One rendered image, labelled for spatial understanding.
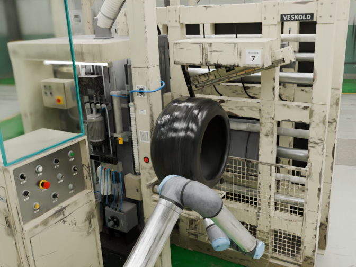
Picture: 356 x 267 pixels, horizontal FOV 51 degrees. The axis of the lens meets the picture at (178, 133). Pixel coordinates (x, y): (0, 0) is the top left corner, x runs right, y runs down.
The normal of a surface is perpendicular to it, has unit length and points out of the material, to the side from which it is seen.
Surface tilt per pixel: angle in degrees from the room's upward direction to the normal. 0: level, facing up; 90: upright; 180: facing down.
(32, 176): 90
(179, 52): 90
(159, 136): 65
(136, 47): 90
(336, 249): 0
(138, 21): 90
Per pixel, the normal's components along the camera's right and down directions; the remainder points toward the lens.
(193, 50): -0.51, 0.29
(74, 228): 0.86, 0.12
